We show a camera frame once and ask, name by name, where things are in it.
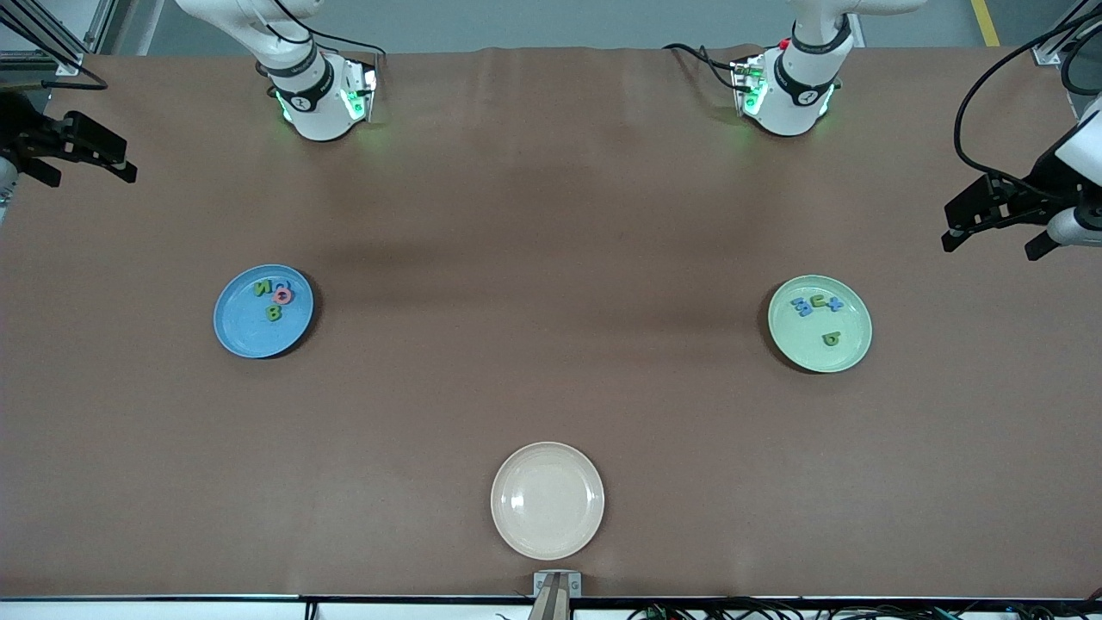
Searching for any black base cable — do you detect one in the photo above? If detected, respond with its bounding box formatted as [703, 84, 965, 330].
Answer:
[306, 33, 386, 61]
[661, 41, 743, 91]

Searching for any aluminium frame post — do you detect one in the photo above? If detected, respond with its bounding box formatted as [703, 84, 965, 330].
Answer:
[1031, 0, 1102, 68]
[0, 0, 117, 77]

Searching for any light green plate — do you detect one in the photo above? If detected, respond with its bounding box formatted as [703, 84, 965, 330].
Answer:
[767, 275, 873, 374]

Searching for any blue plate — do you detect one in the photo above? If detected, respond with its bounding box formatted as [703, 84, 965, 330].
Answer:
[213, 263, 315, 359]

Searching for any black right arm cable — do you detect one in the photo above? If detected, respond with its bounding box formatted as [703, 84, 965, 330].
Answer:
[0, 13, 109, 92]

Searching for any base connector box green light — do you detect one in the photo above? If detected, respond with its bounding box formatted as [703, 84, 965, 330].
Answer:
[340, 59, 378, 121]
[732, 56, 769, 117]

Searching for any cream plate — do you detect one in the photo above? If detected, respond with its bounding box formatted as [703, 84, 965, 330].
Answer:
[490, 441, 605, 561]

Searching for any black cable bundle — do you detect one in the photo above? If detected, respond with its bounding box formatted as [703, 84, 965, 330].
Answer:
[628, 598, 1102, 620]

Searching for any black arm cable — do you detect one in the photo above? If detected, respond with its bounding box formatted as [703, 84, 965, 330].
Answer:
[0, 13, 109, 92]
[953, 9, 1102, 203]

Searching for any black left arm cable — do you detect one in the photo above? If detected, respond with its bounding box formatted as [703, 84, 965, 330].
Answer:
[953, 9, 1102, 203]

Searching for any brown table cover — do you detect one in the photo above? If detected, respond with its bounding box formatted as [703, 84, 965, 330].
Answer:
[0, 45, 1102, 600]

